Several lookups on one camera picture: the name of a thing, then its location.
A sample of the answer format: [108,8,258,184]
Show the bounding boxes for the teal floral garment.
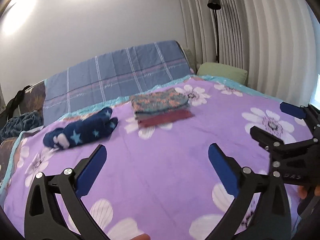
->
[130,88,189,116]

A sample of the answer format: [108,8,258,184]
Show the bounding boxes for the folded red and cream clothes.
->
[137,109,194,128]

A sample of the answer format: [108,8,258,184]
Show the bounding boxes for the person's right hand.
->
[297,184,320,201]

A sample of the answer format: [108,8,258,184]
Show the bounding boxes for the person's left hand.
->
[131,233,151,240]

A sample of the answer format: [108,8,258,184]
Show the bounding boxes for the green pillow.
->
[197,62,248,85]

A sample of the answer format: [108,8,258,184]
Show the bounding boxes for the white curtain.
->
[180,0,319,105]

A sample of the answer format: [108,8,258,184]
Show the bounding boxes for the dark teal knit blanket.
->
[1,111,43,142]

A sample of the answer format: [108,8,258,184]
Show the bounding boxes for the navy star fleece garment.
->
[43,107,118,150]

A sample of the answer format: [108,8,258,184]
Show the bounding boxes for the purple floral bed sheet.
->
[1,77,319,239]

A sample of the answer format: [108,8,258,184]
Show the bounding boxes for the dark patterned pillow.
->
[19,81,46,115]

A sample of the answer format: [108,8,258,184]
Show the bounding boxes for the black floor lamp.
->
[207,0,221,63]

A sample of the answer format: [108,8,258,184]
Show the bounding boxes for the blue plaid quilt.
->
[43,40,191,125]

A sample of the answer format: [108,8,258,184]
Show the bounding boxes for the black bag strap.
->
[5,84,33,120]

